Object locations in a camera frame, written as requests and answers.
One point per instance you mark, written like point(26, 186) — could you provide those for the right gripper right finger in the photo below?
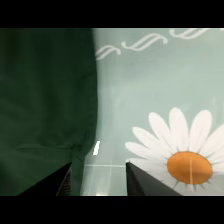
point(146, 185)

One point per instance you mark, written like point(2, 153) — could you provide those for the dark green shirt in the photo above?
point(43, 106)

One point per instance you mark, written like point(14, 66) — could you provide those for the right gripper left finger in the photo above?
point(53, 185)

